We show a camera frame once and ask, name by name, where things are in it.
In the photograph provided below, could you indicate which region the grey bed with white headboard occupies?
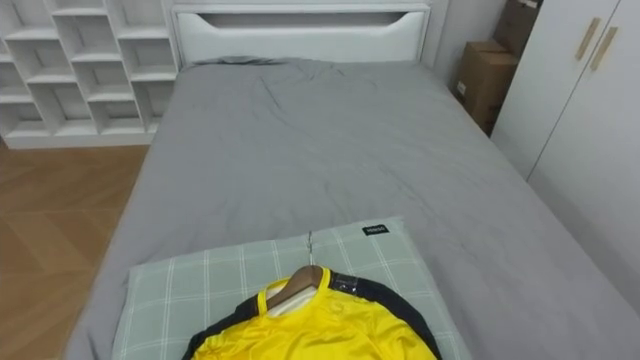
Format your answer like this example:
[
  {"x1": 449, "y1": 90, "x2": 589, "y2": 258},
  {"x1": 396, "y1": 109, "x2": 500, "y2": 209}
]
[{"x1": 63, "y1": 2, "x2": 640, "y2": 360}]

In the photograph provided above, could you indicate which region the white wardrobe with wooden handles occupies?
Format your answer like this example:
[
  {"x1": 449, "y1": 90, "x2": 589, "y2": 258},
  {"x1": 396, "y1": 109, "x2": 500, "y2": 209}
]
[{"x1": 490, "y1": 0, "x2": 640, "y2": 316}]

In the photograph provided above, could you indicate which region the wooden clothes hanger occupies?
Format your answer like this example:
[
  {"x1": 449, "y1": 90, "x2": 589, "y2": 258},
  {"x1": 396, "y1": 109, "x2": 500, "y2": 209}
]
[{"x1": 265, "y1": 230, "x2": 325, "y2": 311}]

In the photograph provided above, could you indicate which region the white cubby shelf unit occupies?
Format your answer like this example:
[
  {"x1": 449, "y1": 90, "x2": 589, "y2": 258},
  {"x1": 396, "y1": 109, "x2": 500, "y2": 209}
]
[{"x1": 0, "y1": 0, "x2": 180, "y2": 150}]

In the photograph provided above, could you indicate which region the yellow and black jersey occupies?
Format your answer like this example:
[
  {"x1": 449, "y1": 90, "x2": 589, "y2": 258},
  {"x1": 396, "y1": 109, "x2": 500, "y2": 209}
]
[{"x1": 181, "y1": 267, "x2": 443, "y2": 360}]

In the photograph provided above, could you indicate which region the tall brown cardboard box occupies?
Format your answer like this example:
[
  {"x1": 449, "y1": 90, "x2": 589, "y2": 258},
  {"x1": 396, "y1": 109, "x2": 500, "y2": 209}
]
[{"x1": 493, "y1": 0, "x2": 544, "y2": 59}]

